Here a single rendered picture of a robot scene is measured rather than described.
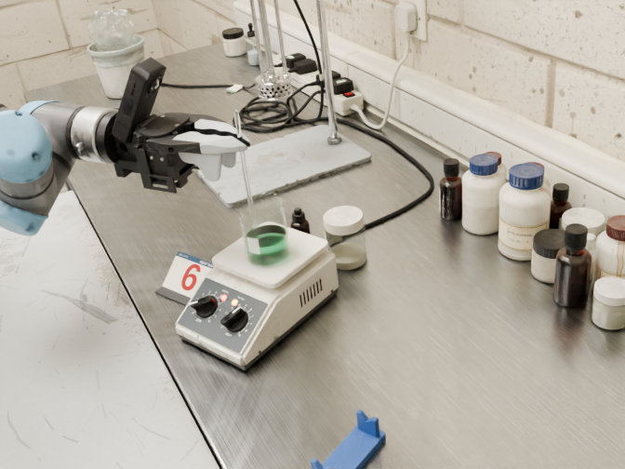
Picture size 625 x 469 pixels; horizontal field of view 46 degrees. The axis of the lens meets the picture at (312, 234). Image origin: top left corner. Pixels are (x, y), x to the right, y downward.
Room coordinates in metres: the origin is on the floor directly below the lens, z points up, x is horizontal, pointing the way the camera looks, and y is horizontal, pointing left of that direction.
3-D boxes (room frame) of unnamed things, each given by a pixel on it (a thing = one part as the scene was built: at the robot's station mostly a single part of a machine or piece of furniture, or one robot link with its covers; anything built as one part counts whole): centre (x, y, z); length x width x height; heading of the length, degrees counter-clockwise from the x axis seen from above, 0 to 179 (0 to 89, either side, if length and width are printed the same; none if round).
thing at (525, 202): (0.90, -0.31, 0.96); 0.07 x 0.07 x 0.13
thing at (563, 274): (0.77, -0.33, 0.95); 0.04 x 0.04 x 0.11
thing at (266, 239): (0.83, 0.06, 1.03); 0.07 x 0.06 x 0.08; 9
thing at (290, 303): (0.83, 0.08, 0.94); 0.22 x 0.13 x 0.08; 137
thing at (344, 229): (0.93, -0.05, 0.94); 0.06 x 0.06 x 0.08
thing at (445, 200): (1.02, -0.23, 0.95); 0.04 x 0.04 x 0.10
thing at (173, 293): (0.90, 0.19, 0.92); 0.09 x 0.06 x 0.04; 49
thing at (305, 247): (0.85, 0.06, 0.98); 0.12 x 0.12 x 0.01; 47
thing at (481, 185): (0.98, -0.27, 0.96); 0.06 x 0.06 x 0.11
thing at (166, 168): (0.91, 0.20, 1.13); 0.12 x 0.08 x 0.09; 60
